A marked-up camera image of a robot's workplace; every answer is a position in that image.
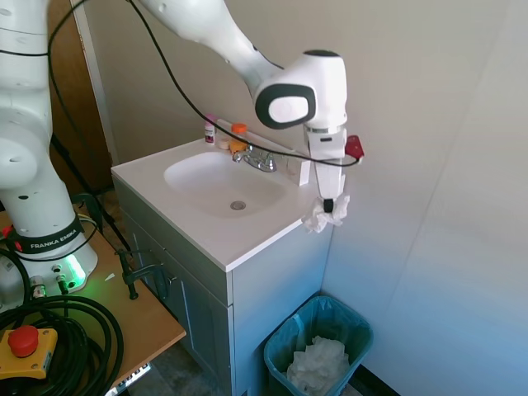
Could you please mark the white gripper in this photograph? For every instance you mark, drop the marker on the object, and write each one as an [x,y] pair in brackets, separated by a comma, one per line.
[330,179]

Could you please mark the white tissue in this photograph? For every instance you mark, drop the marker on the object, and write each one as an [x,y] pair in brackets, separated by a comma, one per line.
[317,218]

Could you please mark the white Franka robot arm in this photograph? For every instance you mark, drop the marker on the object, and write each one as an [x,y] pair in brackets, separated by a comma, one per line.
[288,70]

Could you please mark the trash bin with teal liner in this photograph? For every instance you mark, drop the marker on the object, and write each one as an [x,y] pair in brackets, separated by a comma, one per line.
[284,330]

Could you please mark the clear plastic cup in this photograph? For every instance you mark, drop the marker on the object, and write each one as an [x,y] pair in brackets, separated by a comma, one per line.
[292,168]

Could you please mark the white sink countertop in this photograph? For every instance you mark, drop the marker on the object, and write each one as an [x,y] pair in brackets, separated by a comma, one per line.
[268,235]

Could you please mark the chrome faucet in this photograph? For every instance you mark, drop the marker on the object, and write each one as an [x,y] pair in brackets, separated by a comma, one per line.
[260,161]

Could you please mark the grey vanity cabinet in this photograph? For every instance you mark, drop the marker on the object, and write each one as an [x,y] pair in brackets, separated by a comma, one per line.
[280,280]

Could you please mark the metal sink drain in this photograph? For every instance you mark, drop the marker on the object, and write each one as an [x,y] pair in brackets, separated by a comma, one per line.
[238,205]

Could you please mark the orange-lid jar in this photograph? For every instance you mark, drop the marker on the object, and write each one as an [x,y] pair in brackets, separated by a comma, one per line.
[238,128]

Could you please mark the pink-capped small bottle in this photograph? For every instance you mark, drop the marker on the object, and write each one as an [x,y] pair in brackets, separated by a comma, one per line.
[210,131]

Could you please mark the white tissues pile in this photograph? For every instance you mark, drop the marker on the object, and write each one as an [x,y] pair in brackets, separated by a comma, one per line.
[317,363]

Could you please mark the cabinet door knob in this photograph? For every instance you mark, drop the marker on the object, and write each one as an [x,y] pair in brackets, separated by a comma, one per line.
[172,280]

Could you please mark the black baseboard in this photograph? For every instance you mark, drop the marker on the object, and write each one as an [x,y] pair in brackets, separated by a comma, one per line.
[371,381]

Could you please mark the black table clamp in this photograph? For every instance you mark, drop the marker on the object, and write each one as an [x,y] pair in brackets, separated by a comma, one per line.
[142,274]

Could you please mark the wooden table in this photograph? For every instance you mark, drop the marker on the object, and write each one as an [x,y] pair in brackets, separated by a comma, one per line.
[144,321]

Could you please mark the brown wooden door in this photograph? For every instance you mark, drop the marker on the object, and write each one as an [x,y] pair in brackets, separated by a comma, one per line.
[66,103]

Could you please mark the yellow emergency stop box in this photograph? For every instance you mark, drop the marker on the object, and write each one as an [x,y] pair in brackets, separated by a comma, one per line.
[22,342]

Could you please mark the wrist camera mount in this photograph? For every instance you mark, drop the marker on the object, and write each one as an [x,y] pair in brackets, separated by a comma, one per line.
[354,147]

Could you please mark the white door frame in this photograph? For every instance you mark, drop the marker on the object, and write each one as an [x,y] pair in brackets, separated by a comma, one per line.
[97,82]

